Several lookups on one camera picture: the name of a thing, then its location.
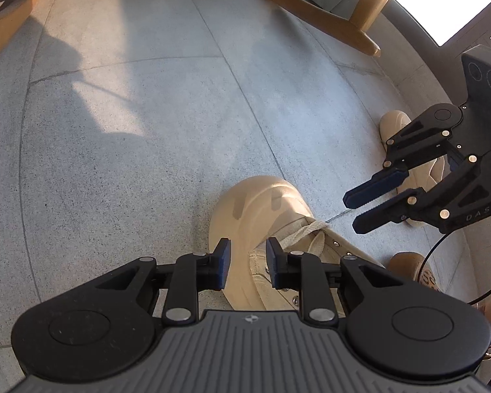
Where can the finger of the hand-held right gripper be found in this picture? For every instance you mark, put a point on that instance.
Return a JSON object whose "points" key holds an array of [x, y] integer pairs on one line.
{"points": [[376, 186], [376, 217]]}

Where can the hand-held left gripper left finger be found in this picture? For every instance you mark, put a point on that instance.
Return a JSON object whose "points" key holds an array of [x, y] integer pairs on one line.
{"points": [[223, 264]]}

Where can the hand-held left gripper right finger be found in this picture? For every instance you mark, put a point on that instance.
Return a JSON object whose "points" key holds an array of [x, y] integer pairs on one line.
{"points": [[274, 264]]}

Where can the cream shoelace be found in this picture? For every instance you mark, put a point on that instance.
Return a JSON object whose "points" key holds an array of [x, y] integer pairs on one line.
{"points": [[316, 243]]}

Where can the cream canvas shoe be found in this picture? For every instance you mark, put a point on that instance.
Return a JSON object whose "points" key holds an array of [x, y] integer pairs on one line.
{"points": [[249, 208], [392, 125]]}

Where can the leopard print ankle boot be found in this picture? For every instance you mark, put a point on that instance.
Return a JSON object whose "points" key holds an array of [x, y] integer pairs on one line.
{"points": [[407, 266]]}

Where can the wooden rocking chair base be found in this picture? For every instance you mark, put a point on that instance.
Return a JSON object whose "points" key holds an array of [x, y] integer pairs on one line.
{"points": [[331, 24]]}

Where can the glass door with dark frame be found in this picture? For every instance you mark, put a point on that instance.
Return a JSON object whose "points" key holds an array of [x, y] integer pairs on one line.
{"points": [[454, 4]]}

